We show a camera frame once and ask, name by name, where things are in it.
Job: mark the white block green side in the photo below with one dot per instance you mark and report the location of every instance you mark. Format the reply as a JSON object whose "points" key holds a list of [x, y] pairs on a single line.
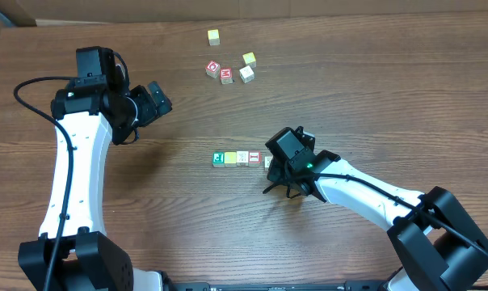
{"points": [[242, 158]]}

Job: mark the red block with circle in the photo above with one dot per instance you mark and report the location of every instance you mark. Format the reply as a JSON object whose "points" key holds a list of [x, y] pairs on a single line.
{"points": [[213, 69]]}

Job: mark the yellow block far top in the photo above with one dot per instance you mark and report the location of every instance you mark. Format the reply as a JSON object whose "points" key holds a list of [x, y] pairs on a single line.
{"points": [[213, 37]]}

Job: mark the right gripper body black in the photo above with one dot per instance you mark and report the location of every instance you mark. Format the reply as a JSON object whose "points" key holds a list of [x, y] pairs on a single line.
{"points": [[277, 178]]}

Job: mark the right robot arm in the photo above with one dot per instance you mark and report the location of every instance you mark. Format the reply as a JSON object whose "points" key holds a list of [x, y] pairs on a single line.
{"points": [[438, 243]]}

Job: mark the red block letter M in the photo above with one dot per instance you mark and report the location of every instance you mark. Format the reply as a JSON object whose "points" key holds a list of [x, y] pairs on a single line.
{"points": [[226, 76]]}

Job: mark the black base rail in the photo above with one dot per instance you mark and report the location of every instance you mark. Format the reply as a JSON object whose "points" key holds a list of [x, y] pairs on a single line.
{"points": [[352, 285]]}

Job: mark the yellow block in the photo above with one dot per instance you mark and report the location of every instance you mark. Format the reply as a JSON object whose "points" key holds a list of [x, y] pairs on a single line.
{"points": [[249, 59], [213, 37]]}

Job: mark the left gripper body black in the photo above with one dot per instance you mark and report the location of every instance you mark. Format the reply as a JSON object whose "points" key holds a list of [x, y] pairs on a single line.
{"points": [[148, 103]]}

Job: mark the yellow block upper right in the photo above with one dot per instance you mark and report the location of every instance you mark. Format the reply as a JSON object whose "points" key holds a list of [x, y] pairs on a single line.
{"points": [[249, 59]]}

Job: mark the white block with blue side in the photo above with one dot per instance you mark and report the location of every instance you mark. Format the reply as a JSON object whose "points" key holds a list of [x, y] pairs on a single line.
{"points": [[267, 162]]}

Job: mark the red block letter I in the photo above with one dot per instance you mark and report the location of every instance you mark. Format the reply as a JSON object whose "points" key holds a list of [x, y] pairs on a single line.
{"points": [[254, 158]]}

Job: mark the white block right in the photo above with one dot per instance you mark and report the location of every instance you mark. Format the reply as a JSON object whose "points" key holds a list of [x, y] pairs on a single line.
{"points": [[247, 74]]}

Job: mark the cardboard back wall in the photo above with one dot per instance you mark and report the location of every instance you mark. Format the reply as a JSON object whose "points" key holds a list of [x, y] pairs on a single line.
{"points": [[27, 12]]}

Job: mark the green letter block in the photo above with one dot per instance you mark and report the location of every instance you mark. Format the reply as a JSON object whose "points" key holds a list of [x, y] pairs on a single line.
{"points": [[218, 159]]}

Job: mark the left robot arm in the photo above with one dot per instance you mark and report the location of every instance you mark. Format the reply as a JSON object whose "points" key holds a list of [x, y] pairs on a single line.
{"points": [[72, 251]]}

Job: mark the yellow block letter B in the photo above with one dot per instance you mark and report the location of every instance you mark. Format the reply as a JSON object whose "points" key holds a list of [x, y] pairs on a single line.
{"points": [[230, 159]]}

